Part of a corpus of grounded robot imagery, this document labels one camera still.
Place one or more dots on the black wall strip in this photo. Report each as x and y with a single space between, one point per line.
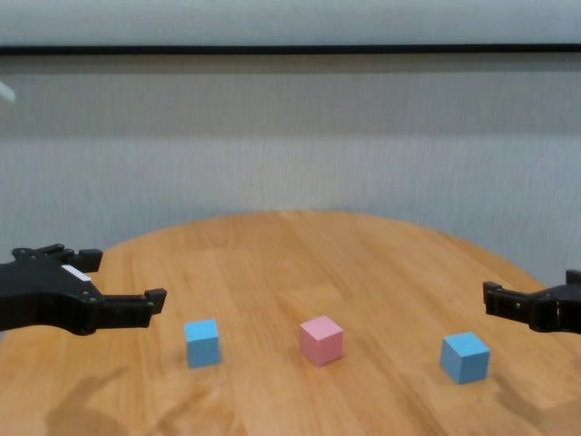
290 49

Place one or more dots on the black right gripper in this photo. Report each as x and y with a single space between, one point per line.
558 309

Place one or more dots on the blue wooden cube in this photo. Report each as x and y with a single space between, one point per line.
464 359
202 344

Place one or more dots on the pink wooden cube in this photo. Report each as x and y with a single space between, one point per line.
321 341

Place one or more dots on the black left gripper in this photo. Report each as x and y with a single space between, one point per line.
41 295

